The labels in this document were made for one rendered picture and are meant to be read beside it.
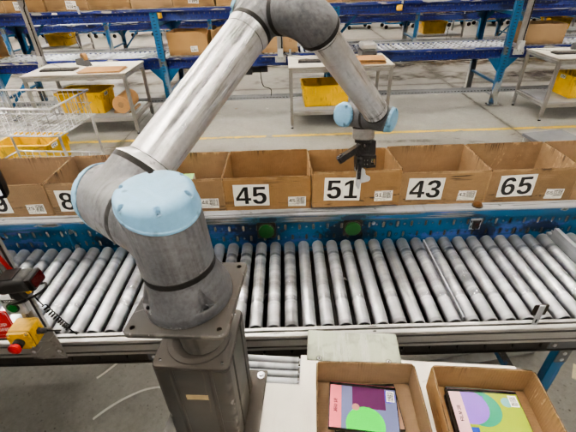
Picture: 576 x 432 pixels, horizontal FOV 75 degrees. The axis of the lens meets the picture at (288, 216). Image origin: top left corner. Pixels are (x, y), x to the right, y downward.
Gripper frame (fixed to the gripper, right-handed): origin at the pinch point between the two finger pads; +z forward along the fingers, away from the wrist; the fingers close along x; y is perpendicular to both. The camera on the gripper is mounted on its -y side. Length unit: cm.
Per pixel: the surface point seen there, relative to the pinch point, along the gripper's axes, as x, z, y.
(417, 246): -5.3, 27.6, 27.1
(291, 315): -42, 36, -30
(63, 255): -4, 28, -133
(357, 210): 0.2, 11.6, 0.6
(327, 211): 0.2, 11.6, -12.4
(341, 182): -0.6, -2.0, -6.7
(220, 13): 430, -131, -116
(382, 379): -71, 40, -3
